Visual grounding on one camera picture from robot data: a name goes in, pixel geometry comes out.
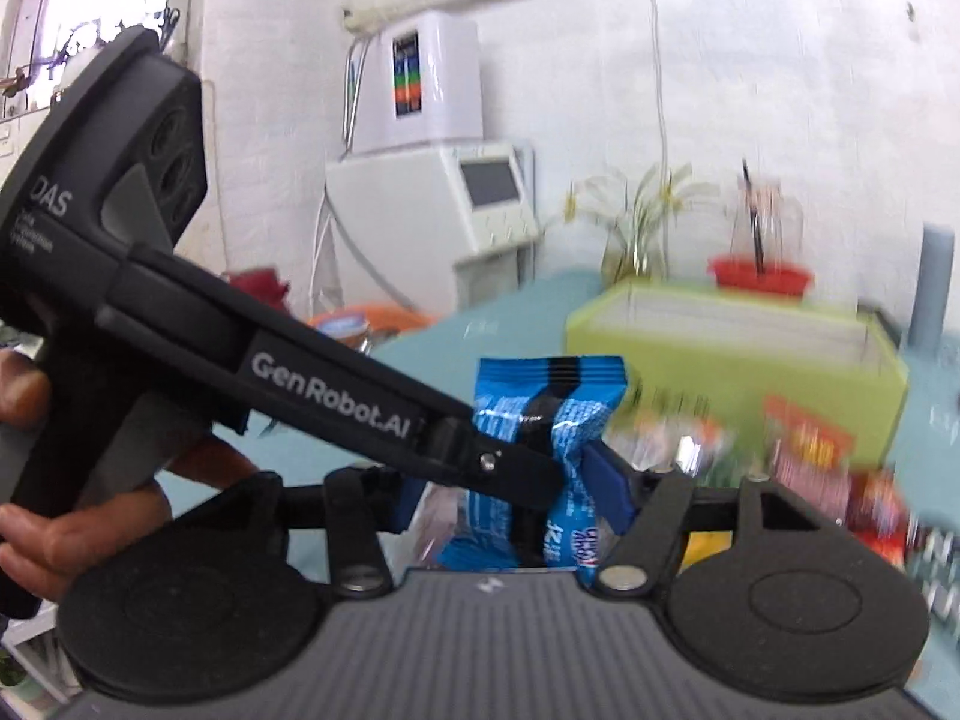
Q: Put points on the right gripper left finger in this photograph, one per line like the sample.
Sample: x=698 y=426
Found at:
x=230 y=593

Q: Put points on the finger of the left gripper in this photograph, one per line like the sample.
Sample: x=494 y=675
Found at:
x=456 y=453

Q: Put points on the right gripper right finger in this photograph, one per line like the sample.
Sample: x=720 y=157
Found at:
x=796 y=606

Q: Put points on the yellow chips bag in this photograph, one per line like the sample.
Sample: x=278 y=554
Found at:
x=703 y=545

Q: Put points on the blue snack packet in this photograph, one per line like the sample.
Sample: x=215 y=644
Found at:
x=554 y=406

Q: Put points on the person's left hand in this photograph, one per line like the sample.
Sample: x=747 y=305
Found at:
x=44 y=554

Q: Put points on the dark red snack bag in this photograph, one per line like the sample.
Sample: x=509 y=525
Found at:
x=878 y=515

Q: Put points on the red snack packet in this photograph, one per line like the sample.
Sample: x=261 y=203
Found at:
x=809 y=455

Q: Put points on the teal heart-print tablecloth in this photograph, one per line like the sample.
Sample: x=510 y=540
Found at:
x=332 y=417

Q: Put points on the green cardboard box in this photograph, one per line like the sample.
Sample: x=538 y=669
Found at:
x=720 y=354

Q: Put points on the white water dispenser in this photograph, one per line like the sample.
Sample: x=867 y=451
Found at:
x=436 y=229

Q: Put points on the red plastic basket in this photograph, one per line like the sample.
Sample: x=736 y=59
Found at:
x=781 y=279

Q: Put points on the glass vase with flowers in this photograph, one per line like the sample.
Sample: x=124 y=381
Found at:
x=635 y=215

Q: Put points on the black stirring stick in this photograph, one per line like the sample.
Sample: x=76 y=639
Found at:
x=754 y=218

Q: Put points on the glass pitcher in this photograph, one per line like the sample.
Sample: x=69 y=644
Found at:
x=781 y=220

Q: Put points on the grey cylinder bottle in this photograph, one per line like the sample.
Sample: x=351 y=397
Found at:
x=932 y=289

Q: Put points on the white water purifier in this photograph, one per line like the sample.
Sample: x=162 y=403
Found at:
x=414 y=82

